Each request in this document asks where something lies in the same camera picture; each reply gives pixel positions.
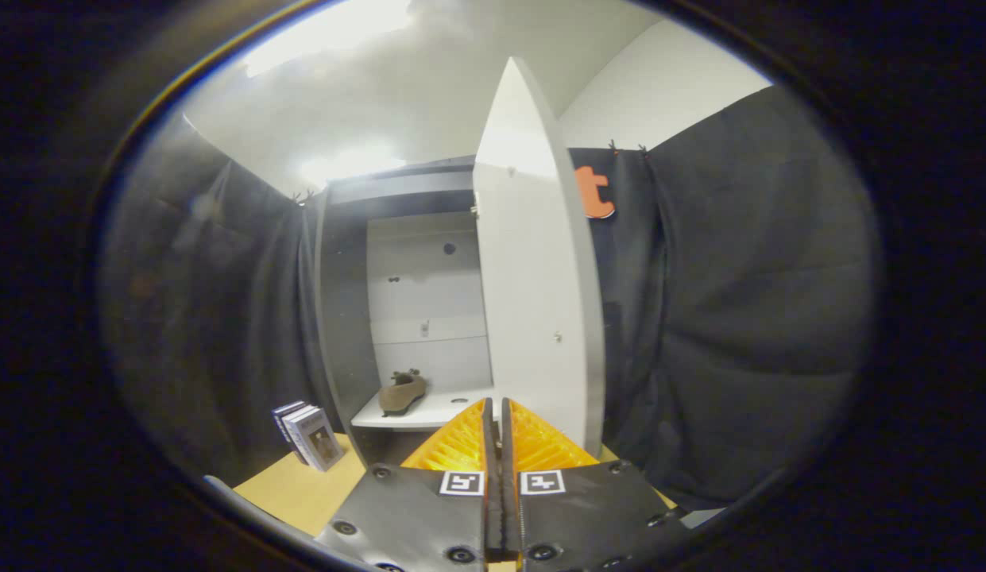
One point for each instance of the brown shoe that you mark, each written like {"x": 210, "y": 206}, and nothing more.
{"x": 401, "y": 396}

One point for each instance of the white shoe cabinet door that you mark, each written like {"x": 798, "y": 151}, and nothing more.
{"x": 532, "y": 278}

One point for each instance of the grey shoe cabinet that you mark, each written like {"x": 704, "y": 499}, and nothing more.
{"x": 346, "y": 318}

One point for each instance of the grey printed book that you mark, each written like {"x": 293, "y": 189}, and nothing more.
{"x": 322, "y": 441}

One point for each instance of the black backdrop cloth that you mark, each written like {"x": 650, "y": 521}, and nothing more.
{"x": 739, "y": 318}

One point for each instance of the ceiling light panel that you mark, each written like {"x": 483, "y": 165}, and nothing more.
{"x": 326, "y": 36}
{"x": 349, "y": 165}

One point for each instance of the dark blue book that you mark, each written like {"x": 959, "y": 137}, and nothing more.
{"x": 284, "y": 415}

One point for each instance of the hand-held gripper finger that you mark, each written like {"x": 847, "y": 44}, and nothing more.
{"x": 512, "y": 516}
{"x": 492, "y": 508}

